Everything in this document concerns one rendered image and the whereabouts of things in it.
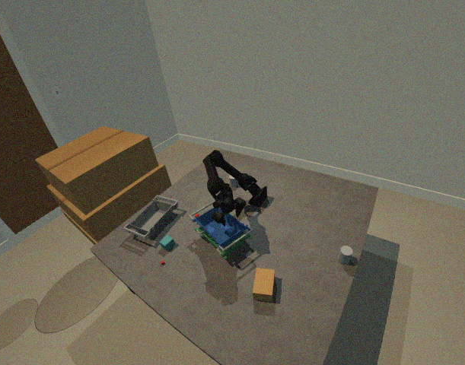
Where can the grey cylinder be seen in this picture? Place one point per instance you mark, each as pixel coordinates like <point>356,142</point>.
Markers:
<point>345,254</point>
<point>233,181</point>

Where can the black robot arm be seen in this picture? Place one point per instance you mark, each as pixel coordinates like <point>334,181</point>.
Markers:
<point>215,184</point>

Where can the green plastic tray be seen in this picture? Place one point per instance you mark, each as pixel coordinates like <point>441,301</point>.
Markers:
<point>231,249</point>

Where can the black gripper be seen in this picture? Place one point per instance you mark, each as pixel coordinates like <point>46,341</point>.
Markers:
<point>239,204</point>

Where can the teal block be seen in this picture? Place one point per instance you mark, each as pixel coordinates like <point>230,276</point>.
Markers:
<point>167,242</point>

